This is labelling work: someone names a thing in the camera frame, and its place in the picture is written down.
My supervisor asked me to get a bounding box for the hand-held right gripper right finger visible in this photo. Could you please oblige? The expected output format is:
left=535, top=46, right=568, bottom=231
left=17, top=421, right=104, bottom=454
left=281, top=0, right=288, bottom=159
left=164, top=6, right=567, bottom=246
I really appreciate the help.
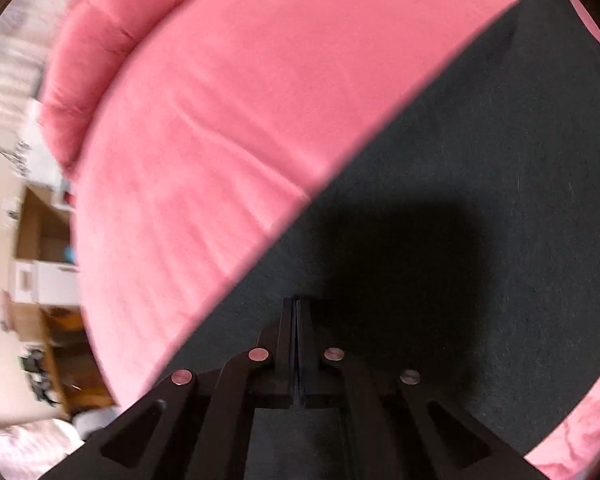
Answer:
left=296, top=297, right=531, bottom=480

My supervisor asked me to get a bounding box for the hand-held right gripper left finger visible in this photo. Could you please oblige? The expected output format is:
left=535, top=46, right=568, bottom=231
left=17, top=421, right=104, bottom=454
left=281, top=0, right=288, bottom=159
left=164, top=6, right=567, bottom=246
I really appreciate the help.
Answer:
left=40, top=297, right=297, bottom=480

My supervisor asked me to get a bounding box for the black fleece garment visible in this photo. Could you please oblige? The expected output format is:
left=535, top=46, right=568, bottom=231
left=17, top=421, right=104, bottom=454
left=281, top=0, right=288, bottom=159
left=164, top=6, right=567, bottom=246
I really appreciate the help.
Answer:
left=170, top=0, right=600, bottom=480

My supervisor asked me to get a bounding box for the bed with pink sheet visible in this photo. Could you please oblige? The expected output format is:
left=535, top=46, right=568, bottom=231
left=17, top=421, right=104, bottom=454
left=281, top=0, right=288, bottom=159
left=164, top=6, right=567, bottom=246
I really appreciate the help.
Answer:
left=37, top=0, right=600, bottom=480

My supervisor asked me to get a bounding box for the wooden cabinet with white door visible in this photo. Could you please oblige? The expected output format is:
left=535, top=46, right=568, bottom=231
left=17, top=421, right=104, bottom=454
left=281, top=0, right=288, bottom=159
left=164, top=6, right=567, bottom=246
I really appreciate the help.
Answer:
left=0, top=187, right=118, bottom=421

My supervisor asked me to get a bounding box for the pale pink cloth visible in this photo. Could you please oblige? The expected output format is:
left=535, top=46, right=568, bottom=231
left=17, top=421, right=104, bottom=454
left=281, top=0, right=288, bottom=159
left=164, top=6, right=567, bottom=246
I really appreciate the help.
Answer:
left=0, top=417, right=88, bottom=480

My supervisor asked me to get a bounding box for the large puffy pink pillow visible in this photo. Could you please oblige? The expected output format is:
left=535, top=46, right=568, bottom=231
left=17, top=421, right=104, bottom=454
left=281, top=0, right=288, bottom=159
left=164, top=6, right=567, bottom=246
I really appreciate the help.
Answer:
left=37, top=0, right=226, bottom=181

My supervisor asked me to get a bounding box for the white ship print curtain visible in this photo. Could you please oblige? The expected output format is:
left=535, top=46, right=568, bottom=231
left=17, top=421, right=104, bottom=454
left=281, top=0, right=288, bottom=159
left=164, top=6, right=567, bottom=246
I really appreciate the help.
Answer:
left=0, top=0, right=106, bottom=126

